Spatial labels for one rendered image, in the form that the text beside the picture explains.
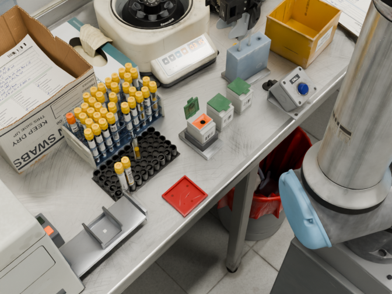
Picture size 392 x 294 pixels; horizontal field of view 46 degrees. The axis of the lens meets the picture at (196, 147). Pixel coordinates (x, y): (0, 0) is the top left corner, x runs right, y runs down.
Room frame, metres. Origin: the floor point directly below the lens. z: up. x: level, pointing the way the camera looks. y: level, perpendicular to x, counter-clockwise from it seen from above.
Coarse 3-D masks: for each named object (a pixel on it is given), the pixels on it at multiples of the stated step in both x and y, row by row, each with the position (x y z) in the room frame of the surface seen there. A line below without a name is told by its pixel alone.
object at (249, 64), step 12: (252, 36) 0.81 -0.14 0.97; (264, 36) 0.81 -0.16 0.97; (228, 48) 0.77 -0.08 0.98; (240, 48) 0.77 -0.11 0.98; (252, 48) 0.77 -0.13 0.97; (264, 48) 0.78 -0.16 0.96; (228, 60) 0.76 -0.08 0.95; (240, 60) 0.74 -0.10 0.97; (252, 60) 0.76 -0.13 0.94; (264, 60) 0.79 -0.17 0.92; (228, 72) 0.76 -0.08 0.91; (240, 72) 0.74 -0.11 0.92; (252, 72) 0.76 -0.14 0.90; (264, 72) 0.78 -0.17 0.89
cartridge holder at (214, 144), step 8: (184, 136) 0.59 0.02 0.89; (192, 136) 0.57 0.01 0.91; (216, 136) 0.58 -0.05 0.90; (192, 144) 0.57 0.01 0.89; (200, 144) 0.55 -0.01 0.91; (208, 144) 0.56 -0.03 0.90; (216, 144) 0.57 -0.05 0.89; (224, 144) 0.57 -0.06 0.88; (200, 152) 0.55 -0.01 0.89; (208, 152) 0.54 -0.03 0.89; (216, 152) 0.55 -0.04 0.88
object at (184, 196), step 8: (184, 176) 0.49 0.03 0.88; (176, 184) 0.47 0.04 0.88; (184, 184) 0.47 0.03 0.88; (192, 184) 0.47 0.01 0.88; (168, 192) 0.45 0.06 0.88; (176, 192) 0.45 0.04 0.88; (184, 192) 0.45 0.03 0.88; (192, 192) 0.45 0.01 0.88; (200, 192) 0.45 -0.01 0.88; (168, 200) 0.43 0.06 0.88; (176, 200) 0.44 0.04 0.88; (184, 200) 0.44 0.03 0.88; (192, 200) 0.44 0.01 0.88; (200, 200) 0.43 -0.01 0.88; (176, 208) 0.42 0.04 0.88; (184, 208) 0.42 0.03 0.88; (192, 208) 0.42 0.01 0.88; (184, 216) 0.40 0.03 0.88
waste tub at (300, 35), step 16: (288, 0) 0.94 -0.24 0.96; (304, 0) 0.95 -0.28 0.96; (320, 0) 0.93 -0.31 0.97; (272, 16) 0.89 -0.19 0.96; (288, 16) 0.96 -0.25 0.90; (304, 16) 0.95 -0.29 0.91; (320, 16) 0.92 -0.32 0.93; (336, 16) 0.87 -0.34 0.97; (272, 32) 0.86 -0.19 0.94; (288, 32) 0.83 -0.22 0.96; (304, 32) 0.92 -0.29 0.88; (320, 32) 0.82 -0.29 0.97; (272, 48) 0.86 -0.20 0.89; (288, 48) 0.83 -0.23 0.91; (304, 48) 0.80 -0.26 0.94; (320, 48) 0.84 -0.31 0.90; (304, 64) 0.79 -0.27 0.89
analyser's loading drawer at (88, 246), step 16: (128, 192) 0.43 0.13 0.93; (112, 208) 0.40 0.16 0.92; (128, 208) 0.40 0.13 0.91; (144, 208) 0.39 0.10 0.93; (96, 224) 0.37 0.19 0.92; (112, 224) 0.37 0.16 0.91; (128, 224) 0.37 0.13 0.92; (80, 240) 0.34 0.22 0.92; (96, 240) 0.33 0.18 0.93; (112, 240) 0.33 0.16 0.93; (80, 256) 0.31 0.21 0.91; (96, 256) 0.31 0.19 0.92; (80, 272) 0.28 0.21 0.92
